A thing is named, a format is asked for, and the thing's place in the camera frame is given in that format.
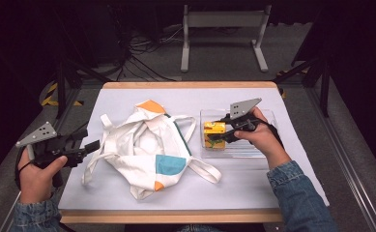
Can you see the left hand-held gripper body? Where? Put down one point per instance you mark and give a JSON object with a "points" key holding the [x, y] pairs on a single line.
{"points": [[52, 146]]}

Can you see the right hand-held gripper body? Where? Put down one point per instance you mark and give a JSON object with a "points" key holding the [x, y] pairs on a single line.
{"points": [[242, 112]]}

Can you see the yellow drink carton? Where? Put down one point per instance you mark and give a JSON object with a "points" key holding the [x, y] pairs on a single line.
{"points": [[214, 129]]}

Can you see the clear plastic tray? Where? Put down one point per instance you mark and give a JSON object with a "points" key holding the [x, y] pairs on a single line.
{"points": [[240, 151]]}

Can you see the white tote bag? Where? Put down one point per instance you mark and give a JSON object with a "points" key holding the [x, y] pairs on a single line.
{"points": [[143, 145]]}

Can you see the person's left hand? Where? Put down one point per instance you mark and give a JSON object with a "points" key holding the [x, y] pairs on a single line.
{"points": [[37, 180]]}

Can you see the person's right hand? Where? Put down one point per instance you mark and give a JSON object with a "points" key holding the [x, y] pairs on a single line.
{"points": [[266, 141]]}

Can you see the black tripod stand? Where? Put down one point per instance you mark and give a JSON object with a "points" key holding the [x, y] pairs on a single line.
{"points": [[61, 87], [324, 80]]}

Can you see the grey metal stand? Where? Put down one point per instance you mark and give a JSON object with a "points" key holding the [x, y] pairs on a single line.
{"points": [[224, 19]]}

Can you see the person's legs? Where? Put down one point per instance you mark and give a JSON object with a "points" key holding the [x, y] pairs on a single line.
{"points": [[195, 229]]}

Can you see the aluminium floor rail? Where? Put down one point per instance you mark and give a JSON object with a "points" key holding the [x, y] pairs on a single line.
{"points": [[346, 154]]}

